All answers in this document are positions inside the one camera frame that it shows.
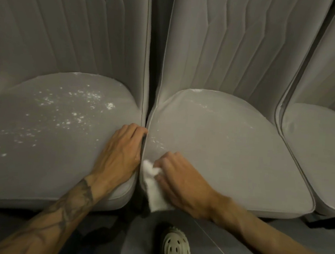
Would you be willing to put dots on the person's right fingers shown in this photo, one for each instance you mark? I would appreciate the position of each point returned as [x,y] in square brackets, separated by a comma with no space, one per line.
[169,161]

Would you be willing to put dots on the grey upholstered chair with powder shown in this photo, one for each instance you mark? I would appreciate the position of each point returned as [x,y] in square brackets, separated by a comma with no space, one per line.
[40,151]

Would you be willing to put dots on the person's left hand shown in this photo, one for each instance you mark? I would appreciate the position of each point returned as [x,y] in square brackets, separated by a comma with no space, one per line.
[119,156]

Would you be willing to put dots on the beige perforated clog shoe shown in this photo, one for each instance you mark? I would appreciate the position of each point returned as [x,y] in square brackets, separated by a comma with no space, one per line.
[176,249]

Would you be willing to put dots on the person's right hand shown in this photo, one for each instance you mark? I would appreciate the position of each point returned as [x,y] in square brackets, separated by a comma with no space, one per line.
[186,184]

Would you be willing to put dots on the white cloth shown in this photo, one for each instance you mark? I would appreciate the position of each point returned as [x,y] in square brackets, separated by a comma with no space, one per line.
[154,193]

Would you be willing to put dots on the person's left fingers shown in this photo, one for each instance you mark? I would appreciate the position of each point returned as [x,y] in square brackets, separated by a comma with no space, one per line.
[133,130]

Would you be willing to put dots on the person's right forearm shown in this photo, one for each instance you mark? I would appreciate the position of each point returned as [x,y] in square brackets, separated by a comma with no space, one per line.
[268,241]

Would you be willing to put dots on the scattered white powder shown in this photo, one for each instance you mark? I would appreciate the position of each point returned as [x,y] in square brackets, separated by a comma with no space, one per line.
[86,94]

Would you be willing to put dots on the person's left forearm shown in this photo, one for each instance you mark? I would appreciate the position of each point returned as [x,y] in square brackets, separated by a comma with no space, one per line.
[58,215]

